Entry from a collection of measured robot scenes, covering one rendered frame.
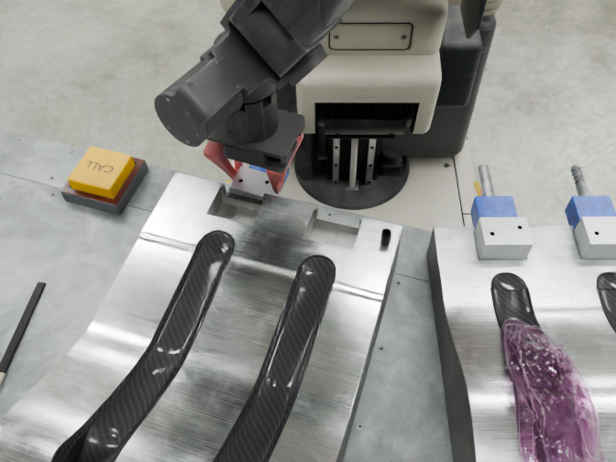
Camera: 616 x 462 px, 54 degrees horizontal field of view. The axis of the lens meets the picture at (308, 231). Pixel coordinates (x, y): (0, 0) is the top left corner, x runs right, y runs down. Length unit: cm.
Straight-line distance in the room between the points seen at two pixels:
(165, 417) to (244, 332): 11
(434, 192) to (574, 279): 82
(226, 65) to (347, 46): 42
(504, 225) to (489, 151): 133
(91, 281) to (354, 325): 33
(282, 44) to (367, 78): 43
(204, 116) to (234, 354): 22
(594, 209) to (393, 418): 32
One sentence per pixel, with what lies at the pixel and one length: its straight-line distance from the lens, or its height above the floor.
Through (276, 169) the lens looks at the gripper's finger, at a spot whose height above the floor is 92.
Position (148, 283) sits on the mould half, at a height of 89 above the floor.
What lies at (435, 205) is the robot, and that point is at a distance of 145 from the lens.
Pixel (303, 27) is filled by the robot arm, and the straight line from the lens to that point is 50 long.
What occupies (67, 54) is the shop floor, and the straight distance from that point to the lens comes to 247.
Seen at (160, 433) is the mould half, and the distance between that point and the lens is 52.
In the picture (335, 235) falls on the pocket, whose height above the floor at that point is 86.
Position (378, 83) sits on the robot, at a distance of 95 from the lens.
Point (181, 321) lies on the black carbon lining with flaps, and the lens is 60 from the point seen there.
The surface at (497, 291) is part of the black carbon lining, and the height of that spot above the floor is 85.
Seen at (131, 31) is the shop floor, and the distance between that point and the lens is 250.
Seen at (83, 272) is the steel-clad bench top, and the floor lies 80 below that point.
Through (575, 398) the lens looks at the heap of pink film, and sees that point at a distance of 56.
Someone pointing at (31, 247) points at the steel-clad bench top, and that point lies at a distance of 81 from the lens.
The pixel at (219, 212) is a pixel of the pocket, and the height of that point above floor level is 86.
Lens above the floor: 140
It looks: 54 degrees down
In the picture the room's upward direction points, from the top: 2 degrees counter-clockwise
